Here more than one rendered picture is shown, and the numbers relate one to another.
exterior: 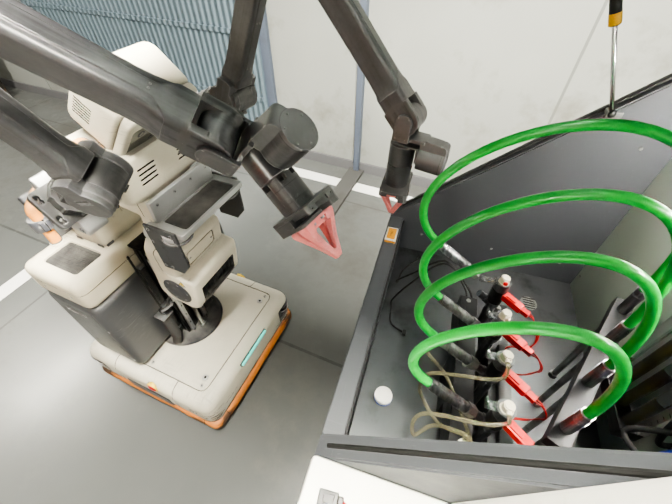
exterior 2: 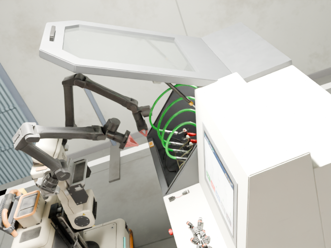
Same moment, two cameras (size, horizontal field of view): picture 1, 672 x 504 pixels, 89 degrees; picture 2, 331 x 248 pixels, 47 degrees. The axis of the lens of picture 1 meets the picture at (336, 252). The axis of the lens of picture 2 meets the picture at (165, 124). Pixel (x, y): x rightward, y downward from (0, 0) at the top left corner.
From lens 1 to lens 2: 1.72 m
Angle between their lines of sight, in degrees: 20
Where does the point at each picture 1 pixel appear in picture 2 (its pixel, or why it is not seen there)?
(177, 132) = (92, 135)
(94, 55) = (74, 128)
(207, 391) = not seen: outside the picture
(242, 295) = (101, 231)
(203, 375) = not seen: outside the picture
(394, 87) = (125, 100)
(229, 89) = not seen: hidden behind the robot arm
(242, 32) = (70, 109)
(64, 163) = (57, 164)
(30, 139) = (51, 160)
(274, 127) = (112, 123)
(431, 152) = (145, 110)
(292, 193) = (120, 136)
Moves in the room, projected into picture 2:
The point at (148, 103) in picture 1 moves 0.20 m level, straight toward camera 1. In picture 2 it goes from (86, 132) to (113, 135)
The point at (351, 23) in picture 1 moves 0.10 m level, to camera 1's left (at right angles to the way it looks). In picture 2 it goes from (104, 91) to (90, 99)
